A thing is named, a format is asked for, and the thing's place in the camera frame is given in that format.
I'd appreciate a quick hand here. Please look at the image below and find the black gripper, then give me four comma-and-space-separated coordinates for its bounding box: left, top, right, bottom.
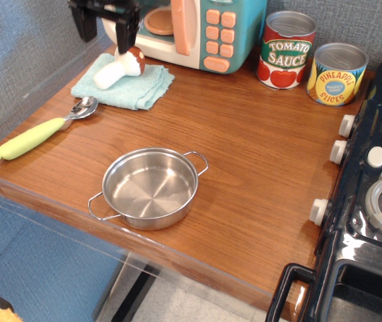
68, 1, 140, 54

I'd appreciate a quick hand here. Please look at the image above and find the white brown toy mushroom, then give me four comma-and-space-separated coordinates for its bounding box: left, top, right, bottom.
93, 46, 146, 91

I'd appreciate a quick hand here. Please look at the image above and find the light blue folded rag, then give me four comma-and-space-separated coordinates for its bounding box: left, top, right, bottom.
70, 53, 175, 111

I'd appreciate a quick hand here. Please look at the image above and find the teal toy microwave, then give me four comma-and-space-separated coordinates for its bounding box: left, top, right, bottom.
101, 0, 268, 75

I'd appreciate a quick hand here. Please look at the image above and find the small steel pot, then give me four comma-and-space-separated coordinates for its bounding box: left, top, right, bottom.
87, 147, 209, 231

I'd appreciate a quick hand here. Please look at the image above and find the tomato sauce can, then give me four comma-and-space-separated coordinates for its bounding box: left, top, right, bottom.
257, 11, 317, 89

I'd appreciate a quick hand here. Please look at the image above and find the pineapple slices can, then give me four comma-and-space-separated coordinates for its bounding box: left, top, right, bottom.
307, 43, 369, 107

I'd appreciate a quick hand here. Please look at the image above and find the orange object at corner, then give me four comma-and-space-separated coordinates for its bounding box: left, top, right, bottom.
0, 309, 23, 322

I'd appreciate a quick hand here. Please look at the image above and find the black toy stove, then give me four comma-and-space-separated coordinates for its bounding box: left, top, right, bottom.
266, 63, 382, 321

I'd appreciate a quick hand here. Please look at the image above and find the spoon with green handle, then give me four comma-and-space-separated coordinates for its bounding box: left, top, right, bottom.
0, 97, 99, 160

